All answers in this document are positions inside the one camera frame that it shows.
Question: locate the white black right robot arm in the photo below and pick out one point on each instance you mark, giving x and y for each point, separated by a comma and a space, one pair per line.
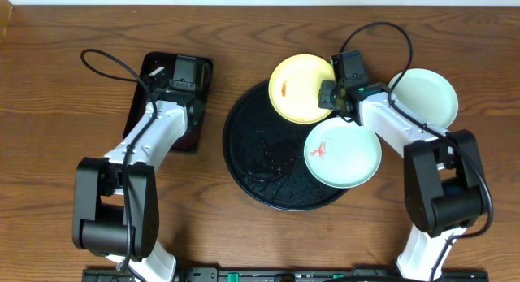
446, 195

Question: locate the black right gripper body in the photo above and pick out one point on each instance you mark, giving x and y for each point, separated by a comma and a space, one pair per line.
329, 94

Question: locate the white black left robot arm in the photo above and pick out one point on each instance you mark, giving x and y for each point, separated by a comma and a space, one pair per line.
116, 212

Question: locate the light green plate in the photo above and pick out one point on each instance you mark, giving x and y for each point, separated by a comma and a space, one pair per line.
429, 95
342, 154

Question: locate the yellow plate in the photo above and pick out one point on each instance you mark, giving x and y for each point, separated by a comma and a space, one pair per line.
294, 88

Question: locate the black rectangular tray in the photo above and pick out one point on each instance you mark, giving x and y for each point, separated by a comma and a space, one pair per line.
189, 141

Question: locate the round black tray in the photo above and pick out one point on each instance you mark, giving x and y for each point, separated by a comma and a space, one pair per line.
264, 155

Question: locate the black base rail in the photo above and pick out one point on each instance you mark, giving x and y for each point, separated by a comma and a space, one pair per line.
210, 274

